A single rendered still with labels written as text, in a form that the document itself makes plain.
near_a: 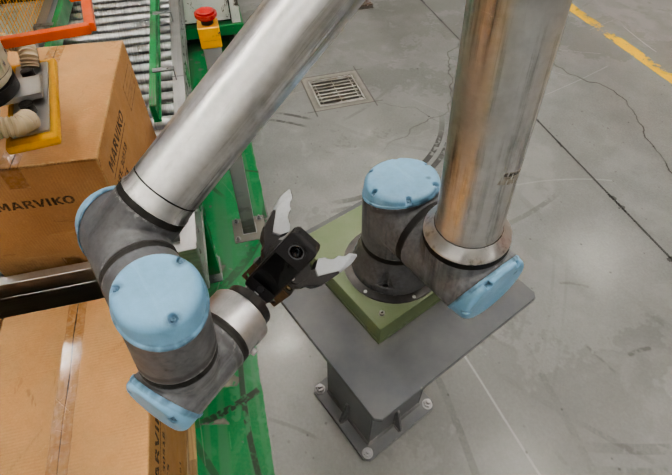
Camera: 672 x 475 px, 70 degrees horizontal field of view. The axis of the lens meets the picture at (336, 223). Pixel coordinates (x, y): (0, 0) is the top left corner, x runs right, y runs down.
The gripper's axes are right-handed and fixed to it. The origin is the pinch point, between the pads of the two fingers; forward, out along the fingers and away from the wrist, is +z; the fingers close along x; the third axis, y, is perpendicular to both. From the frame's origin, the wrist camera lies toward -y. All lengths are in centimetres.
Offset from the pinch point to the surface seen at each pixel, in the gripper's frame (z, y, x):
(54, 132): -4, 35, -51
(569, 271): 125, 61, 100
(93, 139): 10, 55, -54
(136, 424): -28, 71, 4
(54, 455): -42, 78, -5
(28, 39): 6, 33, -70
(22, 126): -10, 31, -53
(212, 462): -14, 115, 33
